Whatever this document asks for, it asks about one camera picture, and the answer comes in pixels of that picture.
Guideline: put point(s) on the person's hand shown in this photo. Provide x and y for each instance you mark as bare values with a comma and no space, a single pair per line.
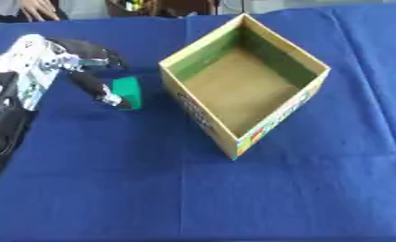
39,9

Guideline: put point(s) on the green rectangular block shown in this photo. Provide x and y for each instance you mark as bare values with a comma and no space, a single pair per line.
128,89

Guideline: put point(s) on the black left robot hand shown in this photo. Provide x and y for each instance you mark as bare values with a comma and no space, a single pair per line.
90,82

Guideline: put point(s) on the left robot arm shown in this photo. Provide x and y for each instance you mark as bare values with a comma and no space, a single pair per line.
24,71

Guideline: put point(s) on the person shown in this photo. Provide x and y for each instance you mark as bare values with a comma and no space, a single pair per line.
19,9

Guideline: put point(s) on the tan cardboard box green inside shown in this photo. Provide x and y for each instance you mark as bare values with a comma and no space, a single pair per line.
245,82

